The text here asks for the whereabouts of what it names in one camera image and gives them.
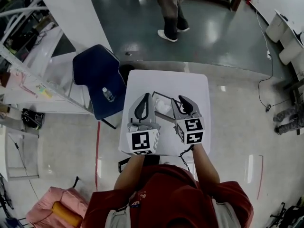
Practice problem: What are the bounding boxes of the clear water bottle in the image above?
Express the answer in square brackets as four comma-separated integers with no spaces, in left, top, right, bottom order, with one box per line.
[102,87,114,103]

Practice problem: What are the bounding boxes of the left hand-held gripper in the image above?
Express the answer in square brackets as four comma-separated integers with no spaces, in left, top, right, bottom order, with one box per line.
[125,93,162,156]

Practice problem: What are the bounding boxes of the white curved desk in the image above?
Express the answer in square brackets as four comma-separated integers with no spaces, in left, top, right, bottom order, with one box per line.
[265,9,304,66]

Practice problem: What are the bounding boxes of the red floor tape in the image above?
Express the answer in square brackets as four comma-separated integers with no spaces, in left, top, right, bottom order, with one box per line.
[95,121,102,192]
[256,155,264,200]

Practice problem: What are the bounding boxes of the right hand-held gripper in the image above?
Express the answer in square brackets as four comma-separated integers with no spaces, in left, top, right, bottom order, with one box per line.
[171,95,205,146]

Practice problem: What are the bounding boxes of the yellow green toy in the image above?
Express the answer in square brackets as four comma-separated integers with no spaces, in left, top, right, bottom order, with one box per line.
[35,84,53,98]

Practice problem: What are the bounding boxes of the pink padded bag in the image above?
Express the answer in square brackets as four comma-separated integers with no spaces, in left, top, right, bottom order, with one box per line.
[25,186,90,228]

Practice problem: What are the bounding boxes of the dark blue chair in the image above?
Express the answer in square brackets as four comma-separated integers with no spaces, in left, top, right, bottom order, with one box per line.
[72,44,127,130]

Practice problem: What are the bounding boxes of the orange roll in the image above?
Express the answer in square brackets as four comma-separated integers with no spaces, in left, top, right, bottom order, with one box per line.
[52,201,84,228]

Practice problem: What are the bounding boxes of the person's red shirt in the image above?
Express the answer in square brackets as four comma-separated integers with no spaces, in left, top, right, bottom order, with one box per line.
[82,164,254,228]

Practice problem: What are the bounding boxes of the white metal shelf rack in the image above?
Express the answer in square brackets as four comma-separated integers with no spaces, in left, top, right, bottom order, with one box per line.
[0,0,95,115]

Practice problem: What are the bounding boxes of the person's black trousers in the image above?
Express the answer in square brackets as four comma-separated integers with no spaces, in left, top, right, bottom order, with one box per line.
[142,155,161,167]

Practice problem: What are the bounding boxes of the person's right forearm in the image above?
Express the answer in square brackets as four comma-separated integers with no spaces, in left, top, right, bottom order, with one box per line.
[191,143,221,184]

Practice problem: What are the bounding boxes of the person's left forearm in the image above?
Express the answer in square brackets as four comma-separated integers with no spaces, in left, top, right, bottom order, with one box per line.
[113,154,146,191]

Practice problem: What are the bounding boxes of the white square table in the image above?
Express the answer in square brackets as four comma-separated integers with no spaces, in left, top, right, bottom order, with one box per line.
[118,69,211,158]

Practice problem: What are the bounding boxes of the white metal frame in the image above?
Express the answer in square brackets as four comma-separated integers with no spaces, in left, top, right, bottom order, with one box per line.
[4,132,40,181]

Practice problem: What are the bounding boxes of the black equipment pile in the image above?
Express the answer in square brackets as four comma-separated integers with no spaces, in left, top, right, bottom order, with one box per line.
[269,202,304,228]

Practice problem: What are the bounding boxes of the black floor cable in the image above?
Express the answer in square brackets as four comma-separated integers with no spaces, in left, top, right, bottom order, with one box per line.
[258,58,293,113]

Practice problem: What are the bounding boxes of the black table frame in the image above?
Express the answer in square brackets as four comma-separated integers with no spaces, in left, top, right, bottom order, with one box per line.
[118,157,131,173]

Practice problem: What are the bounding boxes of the pink toy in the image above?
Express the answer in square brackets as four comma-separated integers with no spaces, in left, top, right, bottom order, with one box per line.
[7,70,36,97]

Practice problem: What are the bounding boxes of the clear plastic bag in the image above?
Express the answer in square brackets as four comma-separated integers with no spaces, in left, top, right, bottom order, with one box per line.
[154,98,173,115]

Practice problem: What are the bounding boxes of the dark box with white inside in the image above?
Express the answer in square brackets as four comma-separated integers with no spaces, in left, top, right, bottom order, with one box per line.
[151,91,181,123]

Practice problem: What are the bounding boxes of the white power cable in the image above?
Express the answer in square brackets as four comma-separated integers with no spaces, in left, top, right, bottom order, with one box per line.
[255,9,272,60]

